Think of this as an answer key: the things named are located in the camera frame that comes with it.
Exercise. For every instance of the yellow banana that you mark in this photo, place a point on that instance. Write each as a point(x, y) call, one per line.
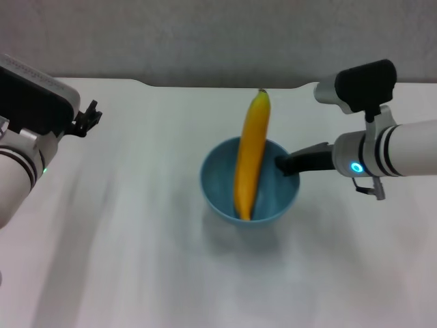
point(251, 153)

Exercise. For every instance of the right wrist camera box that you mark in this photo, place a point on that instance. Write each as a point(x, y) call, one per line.
point(365, 85)

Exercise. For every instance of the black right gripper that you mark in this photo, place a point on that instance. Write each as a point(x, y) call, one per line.
point(317, 159)

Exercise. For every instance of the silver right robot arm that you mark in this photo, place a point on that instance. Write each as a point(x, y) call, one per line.
point(403, 150)

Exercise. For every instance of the blue plastic bowl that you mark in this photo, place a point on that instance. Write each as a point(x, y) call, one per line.
point(218, 184)

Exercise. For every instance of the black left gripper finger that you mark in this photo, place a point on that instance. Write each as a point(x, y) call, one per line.
point(80, 126)
point(94, 112)

